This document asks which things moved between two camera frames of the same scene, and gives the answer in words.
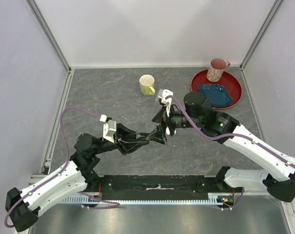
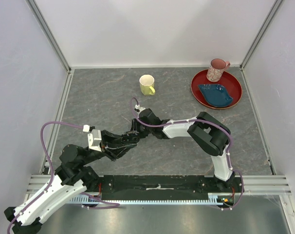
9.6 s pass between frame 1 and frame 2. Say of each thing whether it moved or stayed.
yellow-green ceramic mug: stayed
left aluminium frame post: stayed
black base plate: stayed
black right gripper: moved
